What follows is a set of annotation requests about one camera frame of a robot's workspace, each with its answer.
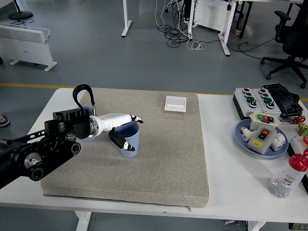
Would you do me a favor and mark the red mushroom button box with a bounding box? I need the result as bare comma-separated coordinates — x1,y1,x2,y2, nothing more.
288,136,308,159

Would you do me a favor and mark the grey-brown cushion mat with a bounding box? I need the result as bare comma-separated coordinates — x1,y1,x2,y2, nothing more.
40,87,210,208

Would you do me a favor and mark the clear bottle with red cap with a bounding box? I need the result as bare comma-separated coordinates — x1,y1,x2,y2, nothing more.
269,150,308,199

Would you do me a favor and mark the black round stand base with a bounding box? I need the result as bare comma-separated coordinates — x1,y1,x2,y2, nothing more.
9,0,34,20

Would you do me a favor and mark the white panel heater on feet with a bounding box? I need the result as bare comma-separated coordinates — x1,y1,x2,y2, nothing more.
0,23,58,72

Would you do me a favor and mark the white coiled floor cable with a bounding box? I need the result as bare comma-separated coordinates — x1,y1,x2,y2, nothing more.
186,39,207,51

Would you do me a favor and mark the white table leg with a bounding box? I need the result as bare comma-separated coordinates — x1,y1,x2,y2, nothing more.
74,211,92,231
247,220,268,231

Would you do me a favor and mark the grey red-black button switch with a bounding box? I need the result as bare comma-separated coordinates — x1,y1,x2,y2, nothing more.
247,127,276,154

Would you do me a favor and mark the black office chair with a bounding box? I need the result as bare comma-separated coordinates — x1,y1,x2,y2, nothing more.
260,0,308,89

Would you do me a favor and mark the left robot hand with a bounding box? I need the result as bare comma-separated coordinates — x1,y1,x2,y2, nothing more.
92,113,144,152

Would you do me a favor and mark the long black floor cable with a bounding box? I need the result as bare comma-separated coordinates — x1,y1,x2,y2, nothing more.
204,38,277,60

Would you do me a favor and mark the person's shoe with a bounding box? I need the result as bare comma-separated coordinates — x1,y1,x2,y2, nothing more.
0,113,11,128

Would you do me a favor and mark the blue ribbed plastic cup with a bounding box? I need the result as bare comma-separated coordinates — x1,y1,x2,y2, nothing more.
115,122,141,159
80,106,99,142

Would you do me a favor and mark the black foot pedal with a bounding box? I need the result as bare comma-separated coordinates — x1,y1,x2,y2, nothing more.
261,83,304,119

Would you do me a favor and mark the white desk leg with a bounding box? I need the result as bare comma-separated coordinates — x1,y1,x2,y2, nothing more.
121,0,132,38
218,24,232,57
187,0,197,40

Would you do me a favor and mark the brass valve with red handle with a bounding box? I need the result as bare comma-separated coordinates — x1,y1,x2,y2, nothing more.
292,115,308,137

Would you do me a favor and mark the black floor cable bundle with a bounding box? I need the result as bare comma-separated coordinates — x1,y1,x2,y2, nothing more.
157,24,193,48

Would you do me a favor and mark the cream three-button switch box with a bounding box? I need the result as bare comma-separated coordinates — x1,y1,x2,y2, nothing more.
249,112,282,132

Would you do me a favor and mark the white plastic pipe fitting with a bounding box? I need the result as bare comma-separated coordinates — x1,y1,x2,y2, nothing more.
271,133,287,152
241,127,253,143

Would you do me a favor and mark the white push-button control box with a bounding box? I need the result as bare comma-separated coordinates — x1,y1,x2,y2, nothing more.
232,88,265,121
251,88,282,118

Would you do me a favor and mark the white wall switch panel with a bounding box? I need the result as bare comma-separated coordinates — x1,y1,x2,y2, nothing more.
164,95,188,113

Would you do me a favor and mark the blue round plate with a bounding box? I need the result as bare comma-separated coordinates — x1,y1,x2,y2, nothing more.
235,119,289,160

